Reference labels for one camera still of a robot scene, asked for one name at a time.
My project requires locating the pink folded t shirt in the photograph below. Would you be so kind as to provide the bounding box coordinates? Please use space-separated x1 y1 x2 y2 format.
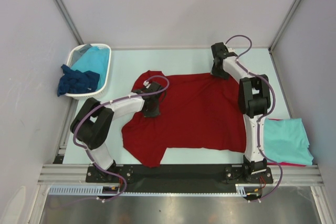
267 119 308 167

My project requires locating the white slotted cable duct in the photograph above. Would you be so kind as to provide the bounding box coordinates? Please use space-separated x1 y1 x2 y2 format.
49 184 261 197

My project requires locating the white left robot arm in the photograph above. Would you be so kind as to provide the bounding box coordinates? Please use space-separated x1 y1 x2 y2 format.
70 81 167 182

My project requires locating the light blue folded t shirt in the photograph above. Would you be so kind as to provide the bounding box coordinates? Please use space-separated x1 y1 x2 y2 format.
262 118 314 166

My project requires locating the navy blue t shirt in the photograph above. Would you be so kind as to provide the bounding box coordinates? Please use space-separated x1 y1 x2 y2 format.
57 65 100 97

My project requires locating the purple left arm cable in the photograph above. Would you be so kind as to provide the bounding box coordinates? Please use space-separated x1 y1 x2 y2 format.
72 76 170 204

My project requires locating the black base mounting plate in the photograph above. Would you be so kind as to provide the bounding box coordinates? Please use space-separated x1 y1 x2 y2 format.
86 163 275 193

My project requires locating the grey t shirt in basket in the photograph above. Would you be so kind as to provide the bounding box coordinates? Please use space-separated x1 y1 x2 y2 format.
72 44 92 64

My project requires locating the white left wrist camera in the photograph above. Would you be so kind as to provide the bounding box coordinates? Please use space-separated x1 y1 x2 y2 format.
143 81 152 89

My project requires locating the white laundry basket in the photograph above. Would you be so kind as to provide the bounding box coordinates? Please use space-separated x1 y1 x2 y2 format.
65 43 112 100

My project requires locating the aluminium frame rail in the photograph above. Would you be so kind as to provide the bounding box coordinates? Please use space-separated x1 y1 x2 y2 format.
37 164 323 186

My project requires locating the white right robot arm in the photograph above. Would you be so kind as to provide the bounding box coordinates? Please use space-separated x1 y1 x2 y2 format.
211 42 271 183

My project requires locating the red t shirt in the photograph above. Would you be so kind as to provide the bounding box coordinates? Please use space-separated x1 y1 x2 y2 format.
121 71 246 167

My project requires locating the turquoise t shirt in basket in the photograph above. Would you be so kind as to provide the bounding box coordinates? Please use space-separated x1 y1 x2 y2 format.
71 46 110 90

